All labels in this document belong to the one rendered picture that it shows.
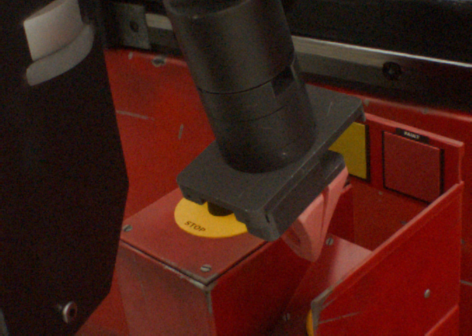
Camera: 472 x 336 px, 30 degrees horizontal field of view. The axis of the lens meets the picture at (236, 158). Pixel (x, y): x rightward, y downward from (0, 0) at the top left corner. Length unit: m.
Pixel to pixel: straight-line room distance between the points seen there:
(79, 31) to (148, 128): 0.66
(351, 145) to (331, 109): 0.14
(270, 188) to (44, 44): 0.18
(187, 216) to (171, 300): 0.06
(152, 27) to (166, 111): 0.10
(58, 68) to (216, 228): 0.31
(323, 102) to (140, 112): 0.52
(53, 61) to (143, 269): 0.31
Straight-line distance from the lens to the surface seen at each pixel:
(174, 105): 0.97
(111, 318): 1.29
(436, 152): 0.61
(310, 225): 0.51
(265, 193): 0.47
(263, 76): 0.45
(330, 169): 0.51
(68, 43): 0.35
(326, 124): 0.50
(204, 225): 0.63
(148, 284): 0.64
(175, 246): 0.62
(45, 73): 0.34
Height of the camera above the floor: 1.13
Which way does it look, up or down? 30 degrees down
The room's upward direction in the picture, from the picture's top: 7 degrees counter-clockwise
